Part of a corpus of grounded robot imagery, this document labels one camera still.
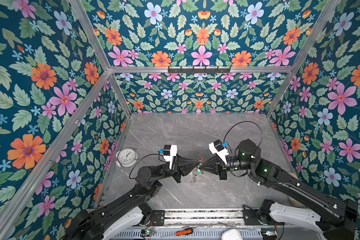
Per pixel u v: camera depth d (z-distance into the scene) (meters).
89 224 0.42
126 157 0.93
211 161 0.56
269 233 0.70
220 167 0.55
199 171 0.58
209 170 0.57
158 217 0.73
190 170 0.56
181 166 0.54
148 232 0.70
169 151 0.51
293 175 0.48
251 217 0.74
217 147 0.51
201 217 0.75
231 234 0.67
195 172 0.56
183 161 0.56
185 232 0.69
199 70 0.93
